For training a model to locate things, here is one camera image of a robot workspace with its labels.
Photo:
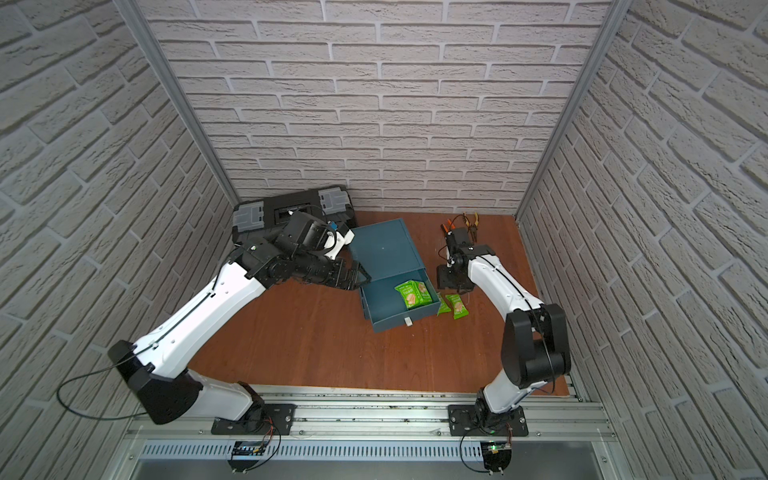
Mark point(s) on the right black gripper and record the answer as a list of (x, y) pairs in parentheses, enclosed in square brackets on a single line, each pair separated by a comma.
[(443, 280)]

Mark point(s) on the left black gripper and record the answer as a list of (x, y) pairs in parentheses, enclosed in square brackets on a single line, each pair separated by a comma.
[(339, 273)]

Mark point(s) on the green cookie packet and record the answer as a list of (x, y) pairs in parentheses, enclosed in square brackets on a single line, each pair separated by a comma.
[(443, 306), (458, 307), (412, 295), (424, 295)]

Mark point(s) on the teal drawer cabinet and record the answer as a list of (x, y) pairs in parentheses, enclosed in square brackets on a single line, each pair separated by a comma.
[(385, 249)]

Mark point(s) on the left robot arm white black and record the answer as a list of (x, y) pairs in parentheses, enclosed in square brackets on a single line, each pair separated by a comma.
[(155, 367)]

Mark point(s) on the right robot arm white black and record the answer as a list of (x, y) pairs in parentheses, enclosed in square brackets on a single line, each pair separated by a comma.
[(535, 346)]

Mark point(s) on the black plastic toolbox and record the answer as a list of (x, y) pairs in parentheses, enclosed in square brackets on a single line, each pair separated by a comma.
[(267, 215)]

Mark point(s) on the right controller board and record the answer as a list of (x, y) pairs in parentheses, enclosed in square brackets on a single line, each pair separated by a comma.
[(496, 457)]

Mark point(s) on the controller board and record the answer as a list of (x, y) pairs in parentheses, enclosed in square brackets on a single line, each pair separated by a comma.
[(496, 457), (246, 456)]

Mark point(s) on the left controller board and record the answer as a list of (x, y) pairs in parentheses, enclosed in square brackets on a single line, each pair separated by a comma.
[(246, 456)]

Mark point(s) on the right corner aluminium profile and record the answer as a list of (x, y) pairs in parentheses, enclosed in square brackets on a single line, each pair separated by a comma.
[(612, 22)]

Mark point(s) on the corner aluminium profile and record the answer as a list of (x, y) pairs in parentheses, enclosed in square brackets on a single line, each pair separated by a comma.
[(612, 22), (140, 29)]

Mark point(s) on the left corner aluminium profile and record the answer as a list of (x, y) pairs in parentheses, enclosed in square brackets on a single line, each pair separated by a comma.
[(140, 29)]

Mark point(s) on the orange handled pliers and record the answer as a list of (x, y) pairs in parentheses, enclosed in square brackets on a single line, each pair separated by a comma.
[(448, 226)]

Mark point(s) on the yellow handled pliers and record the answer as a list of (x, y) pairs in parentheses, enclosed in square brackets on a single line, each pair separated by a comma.
[(471, 221)]

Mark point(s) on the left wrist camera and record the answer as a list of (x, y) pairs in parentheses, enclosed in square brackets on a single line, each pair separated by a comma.
[(318, 236)]

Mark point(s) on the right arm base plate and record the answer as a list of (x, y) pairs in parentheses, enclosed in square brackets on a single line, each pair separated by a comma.
[(470, 420)]

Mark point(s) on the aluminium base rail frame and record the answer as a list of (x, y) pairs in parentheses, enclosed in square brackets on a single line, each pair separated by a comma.
[(378, 434)]

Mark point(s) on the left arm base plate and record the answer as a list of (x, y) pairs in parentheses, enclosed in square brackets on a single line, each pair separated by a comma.
[(270, 419)]

